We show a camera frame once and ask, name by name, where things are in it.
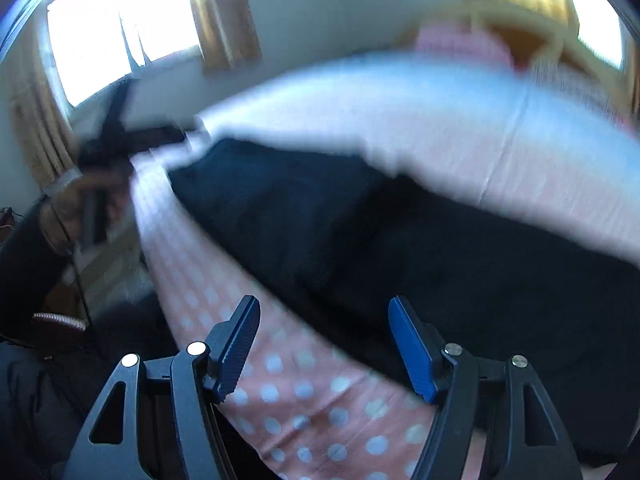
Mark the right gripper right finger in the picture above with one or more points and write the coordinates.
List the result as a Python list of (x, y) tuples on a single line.
[(525, 437)]

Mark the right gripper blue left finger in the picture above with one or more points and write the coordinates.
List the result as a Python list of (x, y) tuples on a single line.
[(155, 419)]

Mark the dark navy pants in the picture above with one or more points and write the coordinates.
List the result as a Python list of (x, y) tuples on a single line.
[(335, 240)]

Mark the person's left hand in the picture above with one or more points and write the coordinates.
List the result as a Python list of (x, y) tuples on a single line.
[(60, 217)]

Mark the bright side window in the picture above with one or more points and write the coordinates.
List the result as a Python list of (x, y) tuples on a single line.
[(95, 43)]

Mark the pink polka dot bedspread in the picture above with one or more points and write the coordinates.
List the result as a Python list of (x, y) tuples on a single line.
[(482, 136)]

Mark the golden side curtain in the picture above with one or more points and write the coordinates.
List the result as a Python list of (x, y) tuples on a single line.
[(226, 33)]

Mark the pink pillow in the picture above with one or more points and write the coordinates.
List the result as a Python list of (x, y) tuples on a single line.
[(455, 40)]

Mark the wooden arched headboard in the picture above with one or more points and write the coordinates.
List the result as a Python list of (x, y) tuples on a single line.
[(531, 37)]

